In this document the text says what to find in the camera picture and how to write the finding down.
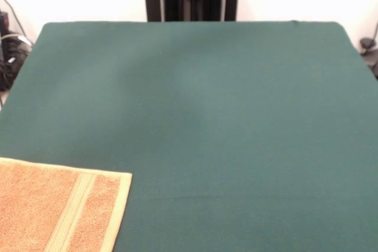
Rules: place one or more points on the tan terry towel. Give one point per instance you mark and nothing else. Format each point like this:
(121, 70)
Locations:
(44, 204)

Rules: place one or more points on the dark green table cloth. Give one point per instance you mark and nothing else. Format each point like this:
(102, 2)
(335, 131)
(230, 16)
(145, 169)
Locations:
(236, 116)

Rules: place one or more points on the black power box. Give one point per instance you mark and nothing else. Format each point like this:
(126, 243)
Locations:
(3, 22)

